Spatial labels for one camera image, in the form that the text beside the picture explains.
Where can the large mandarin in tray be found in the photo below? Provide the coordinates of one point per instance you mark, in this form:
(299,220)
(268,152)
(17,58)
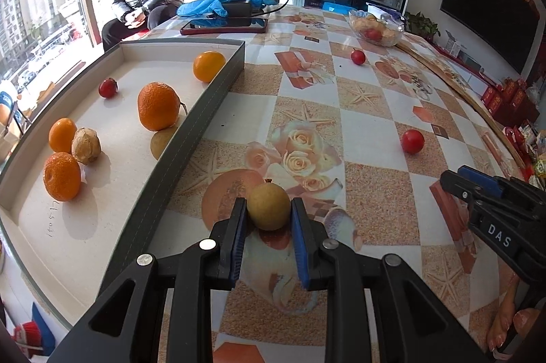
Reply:
(158,106)

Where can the white printed bag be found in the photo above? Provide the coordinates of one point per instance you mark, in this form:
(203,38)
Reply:
(380,11)

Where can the red cased tablet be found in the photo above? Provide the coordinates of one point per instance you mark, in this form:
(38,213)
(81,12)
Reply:
(219,25)

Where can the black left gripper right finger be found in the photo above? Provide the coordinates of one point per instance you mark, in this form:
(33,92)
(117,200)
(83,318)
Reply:
(368,297)

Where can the red gift boxes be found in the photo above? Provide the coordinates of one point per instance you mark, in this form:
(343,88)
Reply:
(509,103)

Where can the black television screen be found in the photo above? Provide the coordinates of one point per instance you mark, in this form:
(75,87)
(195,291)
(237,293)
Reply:
(508,26)

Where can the tan walnut-like fruit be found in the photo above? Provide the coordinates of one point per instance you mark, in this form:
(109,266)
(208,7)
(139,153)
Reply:
(85,146)

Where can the blue plastic stool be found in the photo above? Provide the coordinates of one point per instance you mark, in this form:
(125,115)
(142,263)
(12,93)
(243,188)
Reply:
(337,8)

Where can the red cherry tomato middle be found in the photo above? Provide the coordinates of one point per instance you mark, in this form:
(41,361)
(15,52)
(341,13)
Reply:
(412,141)

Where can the small orange in tray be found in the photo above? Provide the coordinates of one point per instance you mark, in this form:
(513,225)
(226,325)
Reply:
(61,134)

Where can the yellow-brown fruit in tray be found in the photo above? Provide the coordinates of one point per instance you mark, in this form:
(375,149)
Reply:
(160,140)

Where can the glass fruit bowl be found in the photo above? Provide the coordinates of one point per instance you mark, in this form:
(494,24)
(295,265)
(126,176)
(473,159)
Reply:
(379,31)

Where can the red cherry tomato in tray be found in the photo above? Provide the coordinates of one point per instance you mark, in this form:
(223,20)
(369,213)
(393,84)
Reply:
(108,88)

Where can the red cherry tomato far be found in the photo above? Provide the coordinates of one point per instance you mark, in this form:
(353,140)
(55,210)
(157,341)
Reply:
(358,57)

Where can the blue plastic bag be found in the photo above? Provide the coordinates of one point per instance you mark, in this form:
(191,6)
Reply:
(214,8)

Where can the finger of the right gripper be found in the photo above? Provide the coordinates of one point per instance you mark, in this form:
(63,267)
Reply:
(470,181)
(525,210)

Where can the potted green plant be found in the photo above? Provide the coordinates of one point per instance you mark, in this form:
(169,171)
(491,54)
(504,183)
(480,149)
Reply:
(422,26)

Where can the person's hand holding gripper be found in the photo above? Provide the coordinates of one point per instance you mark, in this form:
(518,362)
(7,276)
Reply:
(523,320)

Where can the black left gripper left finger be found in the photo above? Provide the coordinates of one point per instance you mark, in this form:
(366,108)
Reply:
(125,322)

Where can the orange in tray corner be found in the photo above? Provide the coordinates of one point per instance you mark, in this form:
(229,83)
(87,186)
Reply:
(207,64)

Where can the grey rimmed white tray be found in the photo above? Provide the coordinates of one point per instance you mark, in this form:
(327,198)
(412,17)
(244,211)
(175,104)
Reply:
(71,251)

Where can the yellow-brown round fruit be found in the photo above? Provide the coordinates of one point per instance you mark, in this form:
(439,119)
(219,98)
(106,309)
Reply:
(269,206)

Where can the orange mandarin far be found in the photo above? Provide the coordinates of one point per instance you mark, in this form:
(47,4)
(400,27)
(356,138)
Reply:
(62,176)

